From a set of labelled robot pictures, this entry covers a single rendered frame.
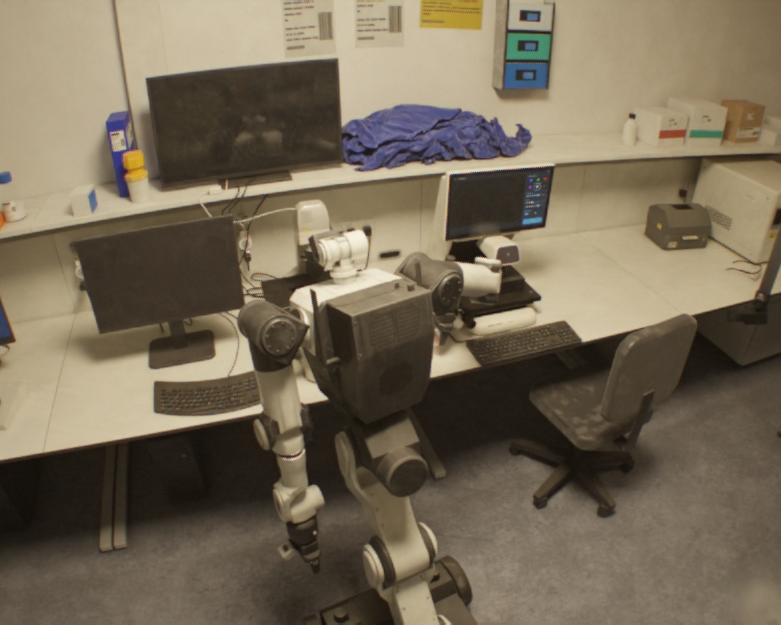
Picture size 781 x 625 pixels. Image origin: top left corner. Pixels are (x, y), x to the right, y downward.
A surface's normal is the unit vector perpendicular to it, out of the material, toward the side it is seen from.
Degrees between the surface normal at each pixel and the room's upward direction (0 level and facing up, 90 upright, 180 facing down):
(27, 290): 90
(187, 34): 90
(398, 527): 51
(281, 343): 76
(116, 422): 0
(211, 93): 86
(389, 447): 32
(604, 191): 90
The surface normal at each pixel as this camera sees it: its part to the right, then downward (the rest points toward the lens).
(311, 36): 0.32, 0.51
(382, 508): 0.36, -0.16
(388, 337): 0.54, 0.24
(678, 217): 0.13, -0.22
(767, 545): 0.00, -0.84
